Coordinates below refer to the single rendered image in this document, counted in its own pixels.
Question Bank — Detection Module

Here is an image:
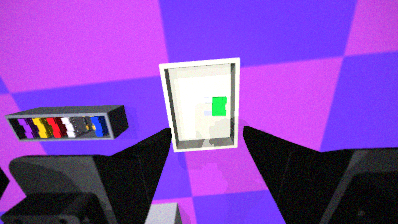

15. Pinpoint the blue fuse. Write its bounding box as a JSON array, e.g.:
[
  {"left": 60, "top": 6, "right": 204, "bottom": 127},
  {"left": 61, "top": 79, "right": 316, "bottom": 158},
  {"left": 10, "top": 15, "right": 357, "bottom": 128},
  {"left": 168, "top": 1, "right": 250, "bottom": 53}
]
[{"left": 91, "top": 116, "right": 108, "bottom": 137}]

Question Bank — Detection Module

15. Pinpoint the green fuse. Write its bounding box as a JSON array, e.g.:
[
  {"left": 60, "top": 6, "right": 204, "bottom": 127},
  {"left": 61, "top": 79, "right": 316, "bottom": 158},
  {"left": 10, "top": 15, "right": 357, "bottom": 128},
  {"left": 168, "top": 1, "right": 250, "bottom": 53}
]
[{"left": 204, "top": 96, "right": 227, "bottom": 116}]

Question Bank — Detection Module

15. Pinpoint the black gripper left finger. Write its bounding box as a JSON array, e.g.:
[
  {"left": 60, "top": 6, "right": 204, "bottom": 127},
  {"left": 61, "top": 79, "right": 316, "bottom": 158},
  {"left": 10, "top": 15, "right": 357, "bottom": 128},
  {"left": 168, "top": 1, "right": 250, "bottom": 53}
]
[{"left": 9, "top": 128, "right": 172, "bottom": 224}]

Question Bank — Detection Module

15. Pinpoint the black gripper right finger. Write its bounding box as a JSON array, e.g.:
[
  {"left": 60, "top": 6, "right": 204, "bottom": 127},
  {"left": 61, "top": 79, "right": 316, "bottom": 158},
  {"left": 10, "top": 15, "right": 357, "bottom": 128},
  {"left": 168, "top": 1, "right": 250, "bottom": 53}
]
[{"left": 243, "top": 126, "right": 398, "bottom": 224}]

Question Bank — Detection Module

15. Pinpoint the black fuse block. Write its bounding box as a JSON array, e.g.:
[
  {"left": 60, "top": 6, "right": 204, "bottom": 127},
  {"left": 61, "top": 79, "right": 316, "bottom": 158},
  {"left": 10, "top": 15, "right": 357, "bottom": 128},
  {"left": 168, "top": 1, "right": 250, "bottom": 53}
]
[{"left": 5, "top": 105, "right": 129, "bottom": 142}]

